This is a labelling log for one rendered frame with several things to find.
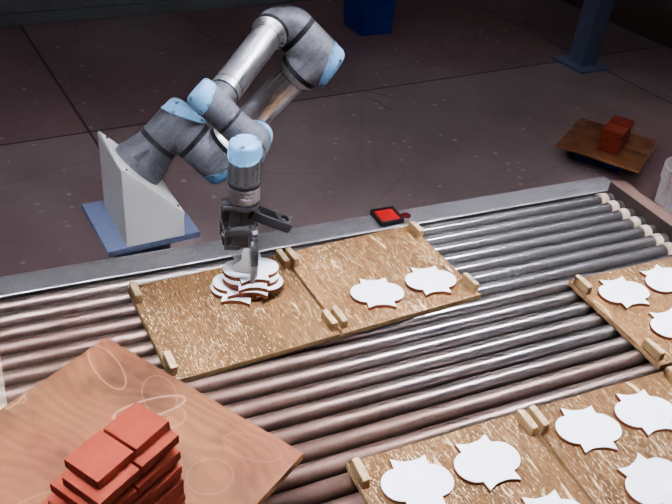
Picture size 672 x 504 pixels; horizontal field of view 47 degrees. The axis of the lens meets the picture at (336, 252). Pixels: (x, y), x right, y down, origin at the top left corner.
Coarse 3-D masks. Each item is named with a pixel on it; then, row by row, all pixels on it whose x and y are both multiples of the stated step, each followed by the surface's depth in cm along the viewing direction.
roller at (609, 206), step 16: (576, 208) 245; (592, 208) 246; (608, 208) 248; (496, 224) 233; (512, 224) 234; (528, 224) 236; (432, 240) 223; (448, 240) 225; (64, 304) 185; (80, 304) 186; (96, 304) 187; (112, 304) 189; (0, 320) 179; (16, 320) 181; (32, 320) 182
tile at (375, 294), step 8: (360, 280) 199; (368, 280) 199; (376, 280) 200; (384, 280) 200; (352, 288) 196; (360, 288) 196; (368, 288) 196; (376, 288) 197; (384, 288) 197; (392, 288) 197; (400, 288) 198; (352, 296) 193; (360, 296) 193; (368, 296) 194; (376, 296) 194; (384, 296) 194; (392, 296) 195; (400, 296) 195; (360, 304) 193; (368, 304) 191; (376, 304) 191; (384, 304) 192; (392, 304) 192
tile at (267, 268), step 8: (232, 256) 195; (240, 256) 195; (224, 264) 191; (232, 264) 192; (264, 264) 193; (272, 264) 193; (224, 272) 189; (232, 272) 189; (264, 272) 190; (272, 272) 190; (240, 280) 187; (248, 280) 187; (256, 280) 188; (264, 280) 188
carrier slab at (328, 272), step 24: (360, 240) 216; (384, 240) 217; (408, 240) 218; (312, 264) 205; (336, 264) 206; (360, 264) 207; (384, 264) 208; (408, 264) 209; (432, 264) 210; (312, 288) 196; (336, 288) 197; (456, 288) 202; (360, 312) 190; (384, 312) 191; (408, 312) 192
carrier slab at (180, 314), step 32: (128, 288) 190; (160, 288) 191; (192, 288) 192; (288, 288) 195; (160, 320) 181; (192, 320) 182; (224, 320) 183; (256, 320) 184; (288, 320) 185; (320, 320) 186; (160, 352) 172; (192, 352) 173; (224, 352) 174; (256, 352) 175; (288, 352) 178
